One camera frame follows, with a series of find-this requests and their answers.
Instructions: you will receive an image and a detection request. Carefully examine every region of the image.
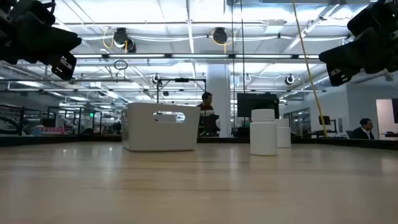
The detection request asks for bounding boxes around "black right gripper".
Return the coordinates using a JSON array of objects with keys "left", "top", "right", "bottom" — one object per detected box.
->
[{"left": 318, "top": 0, "right": 398, "bottom": 88}]

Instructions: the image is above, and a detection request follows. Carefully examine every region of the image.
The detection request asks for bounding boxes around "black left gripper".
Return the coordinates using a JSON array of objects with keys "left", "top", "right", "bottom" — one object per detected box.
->
[{"left": 0, "top": 0, "right": 83, "bottom": 82}]

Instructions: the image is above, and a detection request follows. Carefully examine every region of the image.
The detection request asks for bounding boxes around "white plastic pill bottle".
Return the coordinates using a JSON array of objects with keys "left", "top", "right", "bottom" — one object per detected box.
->
[
  {"left": 249, "top": 108, "right": 278, "bottom": 156},
  {"left": 274, "top": 118, "right": 292, "bottom": 149}
]

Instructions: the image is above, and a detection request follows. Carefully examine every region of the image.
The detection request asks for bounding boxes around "white plastic basket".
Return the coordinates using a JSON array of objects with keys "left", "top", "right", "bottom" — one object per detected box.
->
[{"left": 121, "top": 102, "right": 201, "bottom": 152}]

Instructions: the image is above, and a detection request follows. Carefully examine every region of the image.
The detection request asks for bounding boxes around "person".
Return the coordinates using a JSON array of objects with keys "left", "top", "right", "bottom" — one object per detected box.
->
[
  {"left": 197, "top": 91, "right": 221, "bottom": 137},
  {"left": 350, "top": 118, "right": 376, "bottom": 140}
]

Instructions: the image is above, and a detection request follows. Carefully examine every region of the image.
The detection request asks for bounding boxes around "red boxes row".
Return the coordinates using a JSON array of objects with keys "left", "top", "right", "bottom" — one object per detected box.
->
[{"left": 36, "top": 126, "right": 67, "bottom": 136}]

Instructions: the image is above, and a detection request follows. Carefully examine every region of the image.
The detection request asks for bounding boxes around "black shelving rack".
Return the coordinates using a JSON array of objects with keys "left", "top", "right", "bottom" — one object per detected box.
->
[{"left": 0, "top": 104, "right": 26, "bottom": 136}]

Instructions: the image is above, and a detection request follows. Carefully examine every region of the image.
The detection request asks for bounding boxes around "black monitor cart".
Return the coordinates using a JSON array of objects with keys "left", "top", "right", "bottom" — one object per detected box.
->
[{"left": 235, "top": 126, "right": 251, "bottom": 138}]

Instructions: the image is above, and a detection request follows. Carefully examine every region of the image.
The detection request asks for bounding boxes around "white building column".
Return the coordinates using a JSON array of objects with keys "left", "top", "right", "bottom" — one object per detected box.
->
[{"left": 206, "top": 63, "right": 232, "bottom": 138}]

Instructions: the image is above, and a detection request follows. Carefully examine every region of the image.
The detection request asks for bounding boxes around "yellow hanging cable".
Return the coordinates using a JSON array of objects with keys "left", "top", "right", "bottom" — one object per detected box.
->
[{"left": 291, "top": 0, "right": 329, "bottom": 138}]

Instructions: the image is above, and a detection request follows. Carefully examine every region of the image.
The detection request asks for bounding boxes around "black metal workstation frame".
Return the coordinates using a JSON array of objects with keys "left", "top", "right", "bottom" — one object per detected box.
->
[{"left": 46, "top": 106, "right": 103, "bottom": 135}]

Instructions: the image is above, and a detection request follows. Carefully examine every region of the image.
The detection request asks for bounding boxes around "black coiled cable loop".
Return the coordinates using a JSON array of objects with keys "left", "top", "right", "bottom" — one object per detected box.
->
[{"left": 113, "top": 59, "right": 129, "bottom": 71}]

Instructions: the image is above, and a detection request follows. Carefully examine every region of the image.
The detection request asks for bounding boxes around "black ceiling cable reel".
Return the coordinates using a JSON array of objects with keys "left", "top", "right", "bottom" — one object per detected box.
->
[
  {"left": 112, "top": 27, "right": 137, "bottom": 54},
  {"left": 211, "top": 27, "right": 229, "bottom": 45}
]

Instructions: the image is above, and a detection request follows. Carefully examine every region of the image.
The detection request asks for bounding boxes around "black table edge rail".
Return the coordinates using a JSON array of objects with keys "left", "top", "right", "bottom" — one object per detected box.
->
[{"left": 0, "top": 134, "right": 398, "bottom": 151}]

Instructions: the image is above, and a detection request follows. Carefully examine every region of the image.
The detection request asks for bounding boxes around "black hanging cable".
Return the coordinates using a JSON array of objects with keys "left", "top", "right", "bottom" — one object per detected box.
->
[
  {"left": 240, "top": 0, "right": 246, "bottom": 94},
  {"left": 230, "top": 0, "right": 235, "bottom": 138}
]

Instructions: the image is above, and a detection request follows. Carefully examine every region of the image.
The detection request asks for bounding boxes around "black overhead frame rig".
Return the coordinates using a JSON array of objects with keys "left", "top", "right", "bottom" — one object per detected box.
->
[{"left": 155, "top": 77, "right": 207, "bottom": 105}]

